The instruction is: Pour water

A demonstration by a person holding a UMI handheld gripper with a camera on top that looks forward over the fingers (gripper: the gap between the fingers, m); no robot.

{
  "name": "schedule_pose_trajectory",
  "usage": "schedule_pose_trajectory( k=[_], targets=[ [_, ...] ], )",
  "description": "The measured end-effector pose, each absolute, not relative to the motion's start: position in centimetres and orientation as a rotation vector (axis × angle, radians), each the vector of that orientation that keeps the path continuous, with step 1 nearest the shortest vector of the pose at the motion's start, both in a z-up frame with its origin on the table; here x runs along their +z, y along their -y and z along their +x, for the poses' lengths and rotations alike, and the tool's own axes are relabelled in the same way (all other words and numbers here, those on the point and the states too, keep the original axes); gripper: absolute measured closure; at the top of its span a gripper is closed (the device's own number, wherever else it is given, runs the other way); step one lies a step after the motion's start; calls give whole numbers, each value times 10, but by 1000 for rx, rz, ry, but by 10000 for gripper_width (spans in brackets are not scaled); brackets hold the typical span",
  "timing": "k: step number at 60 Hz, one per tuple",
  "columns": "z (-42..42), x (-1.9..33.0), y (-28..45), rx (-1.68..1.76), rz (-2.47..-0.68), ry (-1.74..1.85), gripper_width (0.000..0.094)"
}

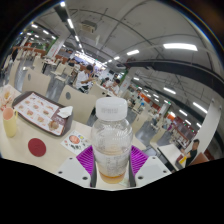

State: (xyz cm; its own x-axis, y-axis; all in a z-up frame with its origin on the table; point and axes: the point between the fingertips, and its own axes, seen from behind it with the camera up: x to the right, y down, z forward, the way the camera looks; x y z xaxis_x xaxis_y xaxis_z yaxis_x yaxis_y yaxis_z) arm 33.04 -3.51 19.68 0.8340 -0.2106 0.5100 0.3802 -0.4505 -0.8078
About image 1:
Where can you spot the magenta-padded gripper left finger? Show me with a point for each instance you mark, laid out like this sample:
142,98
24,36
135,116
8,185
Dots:
75,170

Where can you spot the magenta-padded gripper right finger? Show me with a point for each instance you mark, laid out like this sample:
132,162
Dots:
150,168

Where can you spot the clear plastic bottle white cap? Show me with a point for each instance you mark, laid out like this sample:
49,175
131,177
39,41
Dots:
111,140

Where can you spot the beige dining table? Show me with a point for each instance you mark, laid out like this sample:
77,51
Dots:
170,153

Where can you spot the colourful sticker sheet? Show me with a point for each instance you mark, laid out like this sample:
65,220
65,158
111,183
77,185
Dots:
75,141

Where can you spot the flat round red coaster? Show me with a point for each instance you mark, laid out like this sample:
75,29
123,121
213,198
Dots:
37,147

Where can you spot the crumpled white napkin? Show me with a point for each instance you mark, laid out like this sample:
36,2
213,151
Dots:
65,112

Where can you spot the beige chair round hole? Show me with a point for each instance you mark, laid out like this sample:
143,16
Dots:
78,105
36,83

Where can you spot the brown food tray paper liner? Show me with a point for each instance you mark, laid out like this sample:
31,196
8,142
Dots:
36,111

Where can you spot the food wrapper with fries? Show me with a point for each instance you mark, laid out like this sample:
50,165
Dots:
6,98

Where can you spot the beige dining chairs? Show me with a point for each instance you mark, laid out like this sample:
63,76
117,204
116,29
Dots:
61,69

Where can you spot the ceiling lights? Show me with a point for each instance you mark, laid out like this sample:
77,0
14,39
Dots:
180,46

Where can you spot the ceiling air conditioner unit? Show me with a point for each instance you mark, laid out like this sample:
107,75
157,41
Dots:
87,27

